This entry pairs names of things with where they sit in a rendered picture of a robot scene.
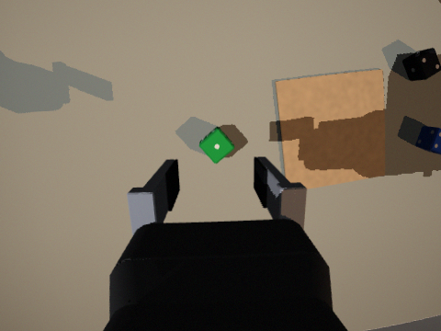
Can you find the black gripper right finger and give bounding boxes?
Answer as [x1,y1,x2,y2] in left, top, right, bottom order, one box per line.
[254,156,307,230]

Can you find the blue die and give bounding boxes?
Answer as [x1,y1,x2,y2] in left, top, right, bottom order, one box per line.
[415,126,441,154]

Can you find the tan flat mat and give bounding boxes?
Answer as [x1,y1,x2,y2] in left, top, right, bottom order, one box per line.
[275,69,385,189]

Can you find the black die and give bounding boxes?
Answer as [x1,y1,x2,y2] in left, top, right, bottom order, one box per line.
[402,48,441,81]

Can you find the green die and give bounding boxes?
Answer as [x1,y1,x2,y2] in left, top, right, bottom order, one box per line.
[199,127,234,164]

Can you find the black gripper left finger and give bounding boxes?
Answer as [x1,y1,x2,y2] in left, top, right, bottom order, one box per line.
[127,159,180,236]

